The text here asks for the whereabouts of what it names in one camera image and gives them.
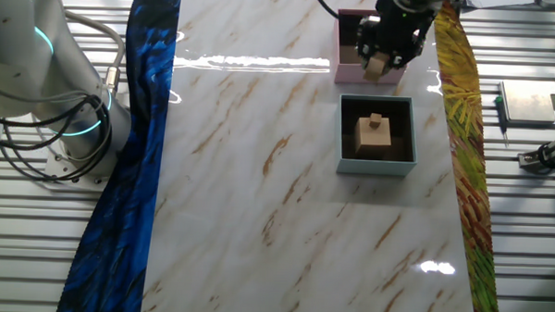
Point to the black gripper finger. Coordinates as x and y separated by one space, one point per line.
403 58
366 38

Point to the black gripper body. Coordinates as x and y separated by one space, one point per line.
402 19

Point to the medium wooden cube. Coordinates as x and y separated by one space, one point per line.
376 67

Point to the small wooden cube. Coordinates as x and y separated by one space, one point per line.
375 120

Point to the large wooden cube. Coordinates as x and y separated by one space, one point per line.
373 140

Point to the pink open box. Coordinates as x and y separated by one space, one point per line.
350 74

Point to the light blue open box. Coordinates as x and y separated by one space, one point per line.
374 168

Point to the square silver metal plate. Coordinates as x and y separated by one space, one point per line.
529 102

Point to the yellow green patterned cloth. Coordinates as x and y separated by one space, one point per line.
471 181

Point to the white marble pattern sheet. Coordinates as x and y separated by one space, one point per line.
257 220

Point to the blue patterned cloth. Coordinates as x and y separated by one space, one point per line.
118 215

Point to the metal clamp bracket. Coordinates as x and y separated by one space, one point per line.
529 160

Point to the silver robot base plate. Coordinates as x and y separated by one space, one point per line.
87 182

